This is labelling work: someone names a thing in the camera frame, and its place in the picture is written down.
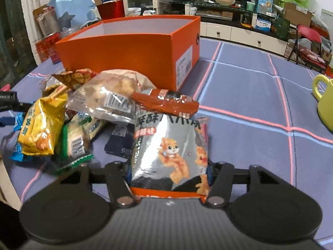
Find silver cat snack packet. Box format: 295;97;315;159
130;111;210;201

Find clear bag of pastries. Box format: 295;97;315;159
66;69;156;124

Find yellow snack packet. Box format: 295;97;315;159
18;93;68;156

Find red-brown snack packet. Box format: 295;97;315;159
132;89;199;119

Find blue snack packet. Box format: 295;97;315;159
10;112;33;163

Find dark navy snack packet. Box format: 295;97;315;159
104;124;134;160

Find green white snack packet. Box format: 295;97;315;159
54;113;107;175

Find purple plaid tablecloth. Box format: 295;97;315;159
4;37;333;245

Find orange patterned snack packet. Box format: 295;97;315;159
52;68;97;90

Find yellow-green mug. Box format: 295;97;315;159
312;75;333;131

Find orange cardboard box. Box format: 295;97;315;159
56;15;200;91

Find white TV console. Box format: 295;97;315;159
200;21;287;56

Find red white carton box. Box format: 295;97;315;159
35;32;60;64

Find red folding chair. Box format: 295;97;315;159
287;24;327;73

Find blue star fabric cover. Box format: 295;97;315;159
47;0;102;31

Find brown cardboard box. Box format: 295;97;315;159
282;2;313;26

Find white cabinet with glass door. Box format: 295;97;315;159
121;0;166;17

